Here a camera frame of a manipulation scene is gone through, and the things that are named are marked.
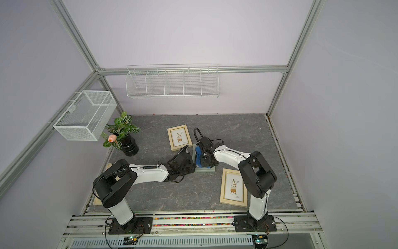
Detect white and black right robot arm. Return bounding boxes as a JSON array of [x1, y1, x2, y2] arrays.
[[197, 137, 277, 231]]

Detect green artificial plant pink flower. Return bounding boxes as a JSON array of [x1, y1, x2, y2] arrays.
[[101, 112, 141, 150]]

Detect light wood picture frame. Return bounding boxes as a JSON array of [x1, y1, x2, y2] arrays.
[[220, 169, 248, 208]]

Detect long white wire shelf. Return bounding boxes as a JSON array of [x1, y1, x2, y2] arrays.
[[125, 64, 220, 98]]

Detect black glossy plant vase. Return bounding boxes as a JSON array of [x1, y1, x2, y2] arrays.
[[120, 134, 139, 157]]

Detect electronics board green led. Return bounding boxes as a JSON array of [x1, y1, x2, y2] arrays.
[[123, 237, 138, 246], [251, 234, 268, 248]]

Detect aluminium cage frame profiles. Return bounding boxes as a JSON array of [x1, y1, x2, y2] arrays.
[[1, 1, 324, 197]]

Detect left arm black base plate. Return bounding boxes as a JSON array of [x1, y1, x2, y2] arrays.
[[106, 217, 153, 234]]

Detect green-grey picture frame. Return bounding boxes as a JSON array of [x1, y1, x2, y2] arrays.
[[192, 144, 216, 173]]

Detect white wire basket left wall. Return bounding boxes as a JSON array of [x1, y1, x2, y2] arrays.
[[53, 90, 117, 141]]

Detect left electronics board green led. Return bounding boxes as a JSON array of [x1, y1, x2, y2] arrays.
[[123, 237, 138, 246]]

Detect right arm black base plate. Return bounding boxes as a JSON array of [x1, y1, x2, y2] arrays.
[[232, 215, 277, 233]]

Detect blue microfibre cloth black trim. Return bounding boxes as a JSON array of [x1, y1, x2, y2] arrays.
[[194, 146, 210, 169]]

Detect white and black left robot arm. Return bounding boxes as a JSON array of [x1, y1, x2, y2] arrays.
[[93, 149, 196, 226]]

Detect white vented cable duct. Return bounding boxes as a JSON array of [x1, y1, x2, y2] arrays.
[[70, 235, 253, 249]]

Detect aluminium mounting rail front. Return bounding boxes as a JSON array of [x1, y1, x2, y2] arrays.
[[63, 211, 323, 237]]

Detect beige picture frame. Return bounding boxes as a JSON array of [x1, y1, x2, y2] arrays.
[[167, 124, 192, 151]]

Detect right electronics board green led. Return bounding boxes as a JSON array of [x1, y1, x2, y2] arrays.
[[251, 234, 268, 248]]

